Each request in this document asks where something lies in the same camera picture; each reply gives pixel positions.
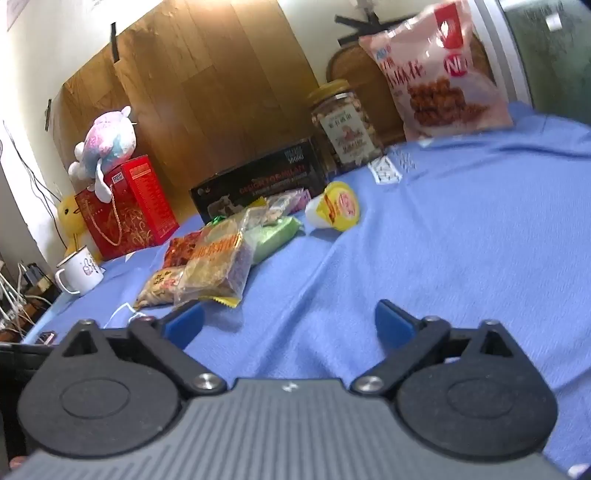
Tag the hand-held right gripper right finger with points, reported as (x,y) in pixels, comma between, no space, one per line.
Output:
(392,323)

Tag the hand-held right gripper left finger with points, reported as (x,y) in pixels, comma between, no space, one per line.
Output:
(184,323)

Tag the yellow peanut snack packet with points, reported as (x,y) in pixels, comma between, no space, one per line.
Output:
(157,286)

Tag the clear yellow pastry packet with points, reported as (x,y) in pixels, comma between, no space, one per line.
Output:
(212,263)

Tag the red snack packet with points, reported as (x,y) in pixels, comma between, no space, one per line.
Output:
(180,249)

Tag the green snack packet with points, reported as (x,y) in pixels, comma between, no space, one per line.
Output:
(270,237)

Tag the jelly cup with yellow lid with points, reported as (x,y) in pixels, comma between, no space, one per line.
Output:
(337,207)

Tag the black cardboard box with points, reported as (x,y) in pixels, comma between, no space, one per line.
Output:
(258,184)

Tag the small pink snack packet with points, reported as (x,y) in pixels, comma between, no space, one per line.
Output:
(286,201)

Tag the blue printed cloth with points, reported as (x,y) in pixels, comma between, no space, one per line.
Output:
(415,230)

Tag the white enamel mug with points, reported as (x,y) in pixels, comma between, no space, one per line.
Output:
(83,272)

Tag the red gift box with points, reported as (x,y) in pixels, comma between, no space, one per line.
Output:
(138,207)

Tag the yellow plush duck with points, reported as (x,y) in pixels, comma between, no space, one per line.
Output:
(71,217)

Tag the nut jar with yellow lid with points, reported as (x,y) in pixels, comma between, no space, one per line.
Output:
(346,129)

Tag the pink and white plush toy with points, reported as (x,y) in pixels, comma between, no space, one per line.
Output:
(111,134)

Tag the pink snack bag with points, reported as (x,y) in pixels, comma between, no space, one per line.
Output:
(438,83)

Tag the wooden board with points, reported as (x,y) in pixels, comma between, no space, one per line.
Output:
(207,69)

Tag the black tape strip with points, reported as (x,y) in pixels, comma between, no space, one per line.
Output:
(114,44)

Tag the black tape cross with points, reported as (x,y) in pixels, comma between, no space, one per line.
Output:
(351,21)

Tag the white window frame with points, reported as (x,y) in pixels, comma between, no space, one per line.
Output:
(503,46)

